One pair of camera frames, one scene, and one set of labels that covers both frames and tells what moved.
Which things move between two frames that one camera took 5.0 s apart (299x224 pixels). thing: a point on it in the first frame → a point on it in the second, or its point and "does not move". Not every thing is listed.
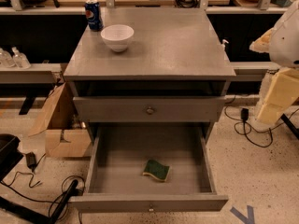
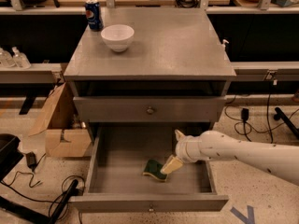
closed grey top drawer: x=149 y=109 does not move
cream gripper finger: x=263 y=42 → x=179 y=135
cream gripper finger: x=284 y=91 → x=172 y=164
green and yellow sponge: x=157 y=169 does not move
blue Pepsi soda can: x=92 y=8 does not move
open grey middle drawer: x=119 y=155 does not move
